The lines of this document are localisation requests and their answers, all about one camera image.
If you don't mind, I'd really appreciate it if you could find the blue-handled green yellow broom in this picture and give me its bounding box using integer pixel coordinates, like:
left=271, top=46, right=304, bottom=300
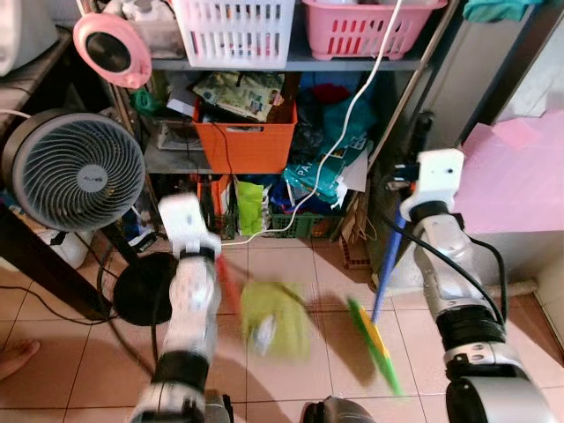
left=345, top=214, right=408, bottom=399

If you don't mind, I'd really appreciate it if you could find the green dustpan with red handle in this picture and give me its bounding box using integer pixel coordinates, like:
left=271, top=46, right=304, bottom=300
left=214, top=254, right=312, bottom=362

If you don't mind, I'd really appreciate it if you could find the blue clothes pile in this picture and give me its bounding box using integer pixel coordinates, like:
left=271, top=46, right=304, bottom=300
left=284, top=83, right=382, bottom=208

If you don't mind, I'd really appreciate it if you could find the green plastic crate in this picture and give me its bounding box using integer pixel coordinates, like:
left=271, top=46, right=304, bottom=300
left=268, top=210, right=342, bottom=241

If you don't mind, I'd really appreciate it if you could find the pink sheet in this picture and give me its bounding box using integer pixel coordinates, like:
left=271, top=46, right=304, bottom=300
left=452, top=109, right=564, bottom=236

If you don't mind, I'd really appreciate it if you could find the grey metal shelf unit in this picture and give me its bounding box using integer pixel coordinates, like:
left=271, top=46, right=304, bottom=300
left=132, top=0, right=461, bottom=246

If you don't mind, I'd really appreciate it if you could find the pink plastic basket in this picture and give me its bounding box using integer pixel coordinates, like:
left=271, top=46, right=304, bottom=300
left=301, top=0, right=443, bottom=62

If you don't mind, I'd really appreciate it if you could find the lime green bag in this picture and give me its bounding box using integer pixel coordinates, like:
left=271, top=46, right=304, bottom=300
left=234, top=180, right=267, bottom=236

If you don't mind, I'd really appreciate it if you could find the orange plastic bin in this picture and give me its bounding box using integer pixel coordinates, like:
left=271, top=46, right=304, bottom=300
left=191, top=98, right=299, bottom=175

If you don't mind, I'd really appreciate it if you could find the printed paper package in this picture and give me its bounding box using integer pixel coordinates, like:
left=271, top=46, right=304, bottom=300
left=193, top=71, right=286, bottom=123

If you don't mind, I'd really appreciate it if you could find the teal cloth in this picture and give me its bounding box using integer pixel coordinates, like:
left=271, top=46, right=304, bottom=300
left=462, top=0, right=540, bottom=24

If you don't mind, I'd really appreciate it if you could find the white plastic basket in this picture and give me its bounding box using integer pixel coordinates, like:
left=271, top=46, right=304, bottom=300
left=171, top=0, right=297, bottom=71

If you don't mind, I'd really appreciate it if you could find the grey robot leg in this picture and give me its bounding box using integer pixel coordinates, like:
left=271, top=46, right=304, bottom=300
left=201, top=392, right=235, bottom=423
left=300, top=396, right=355, bottom=423

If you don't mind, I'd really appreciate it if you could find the black round stand base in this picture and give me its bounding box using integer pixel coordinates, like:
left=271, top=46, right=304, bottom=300
left=112, top=251, right=180, bottom=328

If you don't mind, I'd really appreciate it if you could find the pink round fan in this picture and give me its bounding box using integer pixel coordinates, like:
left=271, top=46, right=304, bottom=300
left=72, top=12, right=153, bottom=90

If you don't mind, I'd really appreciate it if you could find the grey round fan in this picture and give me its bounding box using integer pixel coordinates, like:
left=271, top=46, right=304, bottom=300
left=0, top=109, right=147, bottom=234

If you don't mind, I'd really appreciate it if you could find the white appliance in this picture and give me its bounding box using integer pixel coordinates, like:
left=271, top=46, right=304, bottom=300
left=0, top=0, right=60, bottom=78

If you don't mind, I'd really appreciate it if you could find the person's bare foot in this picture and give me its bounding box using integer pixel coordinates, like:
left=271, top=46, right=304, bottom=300
left=0, top=339, right=41, bottom=382

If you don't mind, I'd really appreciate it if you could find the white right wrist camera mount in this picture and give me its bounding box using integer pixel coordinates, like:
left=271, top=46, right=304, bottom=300
left=400, top=148, right=466, bottom=221

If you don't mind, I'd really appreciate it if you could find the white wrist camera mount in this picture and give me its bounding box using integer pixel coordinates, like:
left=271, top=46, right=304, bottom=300
left=400, top=148, right=466, bottom=221
left=158, top=193, right=223, bottom=258

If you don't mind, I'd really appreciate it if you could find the white power cable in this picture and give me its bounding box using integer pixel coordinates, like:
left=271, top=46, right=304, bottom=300
left=231, top=0, right=406, bottom=246

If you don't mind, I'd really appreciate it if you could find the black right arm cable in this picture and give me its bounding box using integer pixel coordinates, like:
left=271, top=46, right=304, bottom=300
left=377, top=214, right=509, bottom=329

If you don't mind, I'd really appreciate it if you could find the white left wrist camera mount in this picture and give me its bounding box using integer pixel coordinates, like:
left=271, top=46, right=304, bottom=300
left=158, top=193, right=223, bottom=258

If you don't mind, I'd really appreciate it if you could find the black floor cable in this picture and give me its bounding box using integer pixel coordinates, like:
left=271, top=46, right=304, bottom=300
left=0, top=251, right=120, bottom=329

